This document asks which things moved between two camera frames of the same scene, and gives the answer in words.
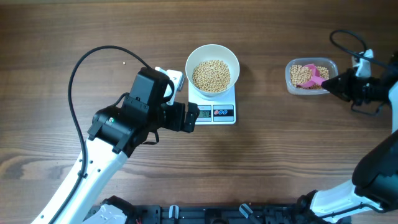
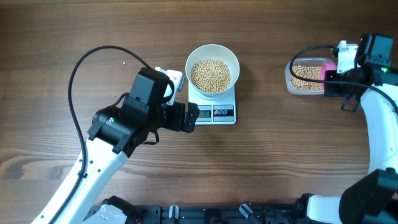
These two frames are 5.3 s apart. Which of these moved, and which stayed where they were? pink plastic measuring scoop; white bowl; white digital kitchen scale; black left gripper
Moved: pink plastic measuring scoop
Stayed: white bowl; white digital kitchen scale; black left gripper
